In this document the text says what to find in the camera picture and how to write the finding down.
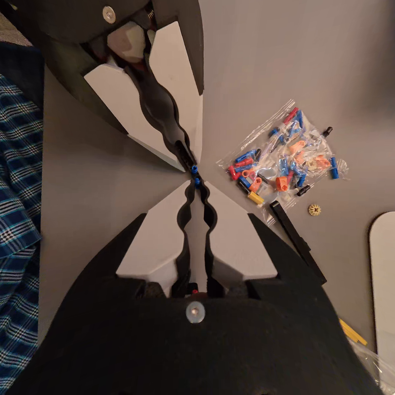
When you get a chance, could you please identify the dark cloth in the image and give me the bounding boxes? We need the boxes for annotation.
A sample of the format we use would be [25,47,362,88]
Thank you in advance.
[0,42,46,109]

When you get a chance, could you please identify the black lego beam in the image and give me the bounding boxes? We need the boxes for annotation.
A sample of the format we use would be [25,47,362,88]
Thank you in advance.
[175,140,203,189]
[269,201,328,286]

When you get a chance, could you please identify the yellow lego beam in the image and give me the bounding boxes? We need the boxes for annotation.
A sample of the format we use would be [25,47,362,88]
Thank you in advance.
[339,318,368,346]

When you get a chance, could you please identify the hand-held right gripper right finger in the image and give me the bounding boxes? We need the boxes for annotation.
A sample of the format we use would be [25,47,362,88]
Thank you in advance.
[200,180,278,297]

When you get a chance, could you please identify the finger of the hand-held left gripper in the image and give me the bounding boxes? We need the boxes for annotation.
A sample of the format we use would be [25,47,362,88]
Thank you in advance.
[136,21,203,167]
[84,24,192,172]

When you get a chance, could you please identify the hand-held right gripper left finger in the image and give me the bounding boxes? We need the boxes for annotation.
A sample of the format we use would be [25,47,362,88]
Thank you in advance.
[116,180,195,297]

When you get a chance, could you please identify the blue plaid shirt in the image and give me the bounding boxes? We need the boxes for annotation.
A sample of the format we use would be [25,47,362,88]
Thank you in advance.
[0,74,44,393]

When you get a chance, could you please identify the clear plastic bag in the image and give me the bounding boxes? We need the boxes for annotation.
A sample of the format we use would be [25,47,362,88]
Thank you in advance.
[346,335,395,394]

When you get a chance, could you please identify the clear bag of lego pieces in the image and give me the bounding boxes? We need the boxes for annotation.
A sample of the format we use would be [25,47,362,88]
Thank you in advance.
[216,99,349,227]

